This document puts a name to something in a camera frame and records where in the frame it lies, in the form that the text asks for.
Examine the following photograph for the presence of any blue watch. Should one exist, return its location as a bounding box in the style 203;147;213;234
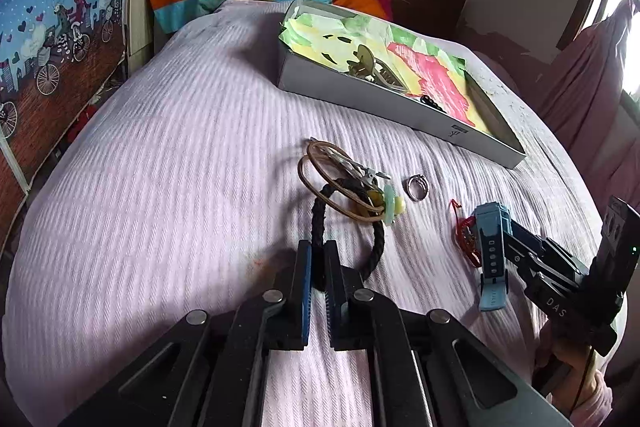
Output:
473;202;512;312

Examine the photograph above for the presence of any red string bracelet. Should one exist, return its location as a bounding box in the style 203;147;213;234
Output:
449;198;484;269

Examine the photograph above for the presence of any black braided bracelet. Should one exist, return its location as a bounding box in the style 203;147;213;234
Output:
309;178;386;283

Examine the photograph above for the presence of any silver ring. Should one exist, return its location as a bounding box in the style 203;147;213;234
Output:
404;173;431;203

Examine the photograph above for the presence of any brown hair ties bundle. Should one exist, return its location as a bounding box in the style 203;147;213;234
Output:
297;136;407;226

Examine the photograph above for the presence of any right hand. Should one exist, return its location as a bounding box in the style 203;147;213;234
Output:
535;321;613;426

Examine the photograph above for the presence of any pink curtain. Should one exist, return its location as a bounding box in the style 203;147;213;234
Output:
526;0;639;211

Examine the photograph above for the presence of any colourful painted paper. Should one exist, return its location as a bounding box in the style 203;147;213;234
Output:
280;13;490;134

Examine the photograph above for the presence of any grey cardboard tray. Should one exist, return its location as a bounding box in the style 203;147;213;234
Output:
278;0;526;169

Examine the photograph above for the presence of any dark wooden headboard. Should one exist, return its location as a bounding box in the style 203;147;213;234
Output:
392;0;466;40

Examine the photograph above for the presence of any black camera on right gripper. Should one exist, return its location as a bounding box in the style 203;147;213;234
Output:
589;196;640;294

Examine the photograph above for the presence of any window frame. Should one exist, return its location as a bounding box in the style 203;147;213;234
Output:
556;0;639;103

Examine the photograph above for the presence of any blue bicycle wall poster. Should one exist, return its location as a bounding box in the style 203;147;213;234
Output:
1;0;125;236

